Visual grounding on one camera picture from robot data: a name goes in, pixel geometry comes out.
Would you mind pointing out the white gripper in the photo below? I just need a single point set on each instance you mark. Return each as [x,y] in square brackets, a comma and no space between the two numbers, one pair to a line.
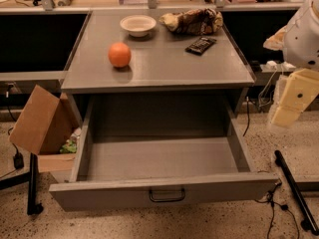
[303,39]

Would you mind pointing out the orange fruit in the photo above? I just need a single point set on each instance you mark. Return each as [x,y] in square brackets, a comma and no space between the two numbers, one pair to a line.
[119,55]

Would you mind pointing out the open grey top drawer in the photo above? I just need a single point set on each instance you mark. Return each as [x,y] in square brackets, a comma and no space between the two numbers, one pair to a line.
[133,143]

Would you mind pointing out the white power strip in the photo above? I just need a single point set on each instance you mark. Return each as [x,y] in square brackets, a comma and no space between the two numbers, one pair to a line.
[273,65]

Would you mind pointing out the crumpled brown snack bag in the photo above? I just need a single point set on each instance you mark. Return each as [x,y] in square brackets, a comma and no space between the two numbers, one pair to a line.
[195,22]

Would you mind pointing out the grey cabinet counter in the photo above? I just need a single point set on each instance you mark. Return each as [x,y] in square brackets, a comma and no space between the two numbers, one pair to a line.
[159,61]

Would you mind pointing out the white bowl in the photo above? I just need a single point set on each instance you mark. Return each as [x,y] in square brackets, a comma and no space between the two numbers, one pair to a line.
[138,25]

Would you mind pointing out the black metal leg right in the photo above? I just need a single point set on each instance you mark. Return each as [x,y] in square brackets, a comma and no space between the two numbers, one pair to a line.
[308,223]

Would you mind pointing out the black metal leg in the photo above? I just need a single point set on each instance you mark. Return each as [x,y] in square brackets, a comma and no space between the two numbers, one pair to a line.
[308,223]
[33,207]

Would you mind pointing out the green packet in box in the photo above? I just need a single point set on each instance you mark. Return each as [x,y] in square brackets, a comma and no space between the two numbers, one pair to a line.
[69,146]

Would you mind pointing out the brown cardboard box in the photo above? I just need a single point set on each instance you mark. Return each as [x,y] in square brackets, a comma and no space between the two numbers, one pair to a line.
[43,126]

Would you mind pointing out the black power adapter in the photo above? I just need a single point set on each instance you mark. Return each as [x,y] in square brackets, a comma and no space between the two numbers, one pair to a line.
[18,160]

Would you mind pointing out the black metal leg left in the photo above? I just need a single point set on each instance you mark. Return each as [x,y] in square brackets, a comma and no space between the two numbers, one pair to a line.
[33,207]

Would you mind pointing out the black drawer handle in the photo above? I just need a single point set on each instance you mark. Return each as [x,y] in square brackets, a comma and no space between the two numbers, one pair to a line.
[166,196]

